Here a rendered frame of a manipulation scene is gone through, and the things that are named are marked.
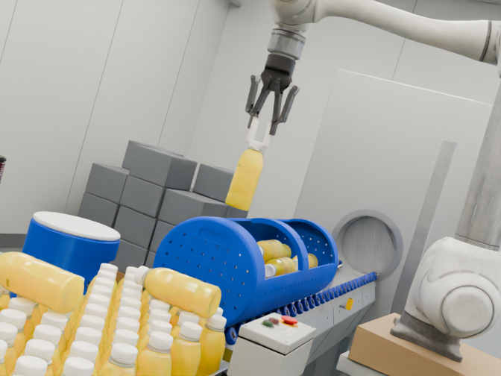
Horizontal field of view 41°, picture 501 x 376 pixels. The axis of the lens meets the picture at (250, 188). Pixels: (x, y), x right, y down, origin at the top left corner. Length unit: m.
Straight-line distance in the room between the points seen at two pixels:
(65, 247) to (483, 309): 1.20
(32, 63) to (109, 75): 0.94
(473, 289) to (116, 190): 4.49
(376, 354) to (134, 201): 4.10
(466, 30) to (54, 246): 1.29
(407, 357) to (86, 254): 0.99
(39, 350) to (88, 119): 5.42
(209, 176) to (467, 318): 4.36
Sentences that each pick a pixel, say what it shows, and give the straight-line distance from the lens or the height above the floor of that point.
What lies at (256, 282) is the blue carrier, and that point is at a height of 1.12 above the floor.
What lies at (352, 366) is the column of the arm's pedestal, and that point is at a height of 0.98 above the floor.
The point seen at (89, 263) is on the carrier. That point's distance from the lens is 2.09.
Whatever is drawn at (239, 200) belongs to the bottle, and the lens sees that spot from 1.69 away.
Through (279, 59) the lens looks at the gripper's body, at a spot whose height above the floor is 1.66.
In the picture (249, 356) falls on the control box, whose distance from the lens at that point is 1.28.
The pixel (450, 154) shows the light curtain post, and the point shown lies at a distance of 2.97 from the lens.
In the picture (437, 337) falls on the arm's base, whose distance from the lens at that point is 1.74.
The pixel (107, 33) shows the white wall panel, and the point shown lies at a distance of 6.32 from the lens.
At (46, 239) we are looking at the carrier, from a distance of 2.09.
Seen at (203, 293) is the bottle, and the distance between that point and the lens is 1.31.
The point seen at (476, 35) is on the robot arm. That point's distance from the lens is 1.73.
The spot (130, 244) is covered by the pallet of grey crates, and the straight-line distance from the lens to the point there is 5.58.
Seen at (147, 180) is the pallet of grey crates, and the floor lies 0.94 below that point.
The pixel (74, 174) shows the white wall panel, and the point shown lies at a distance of 6.38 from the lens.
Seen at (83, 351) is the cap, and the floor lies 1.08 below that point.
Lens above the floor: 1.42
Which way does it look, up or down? 3 degrees down
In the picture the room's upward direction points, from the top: 17 degrees clockwise
